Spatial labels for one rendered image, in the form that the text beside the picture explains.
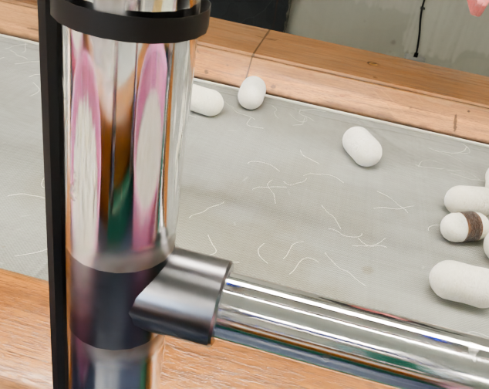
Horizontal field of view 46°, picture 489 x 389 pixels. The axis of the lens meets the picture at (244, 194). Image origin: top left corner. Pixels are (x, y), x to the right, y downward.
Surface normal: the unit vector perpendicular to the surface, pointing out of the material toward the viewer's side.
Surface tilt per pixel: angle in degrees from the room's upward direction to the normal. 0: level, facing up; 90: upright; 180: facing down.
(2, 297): 0
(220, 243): 0
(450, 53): 91
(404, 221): 0
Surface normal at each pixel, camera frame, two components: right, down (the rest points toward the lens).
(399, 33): -0.22, 0.49
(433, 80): 0.15, -0.83
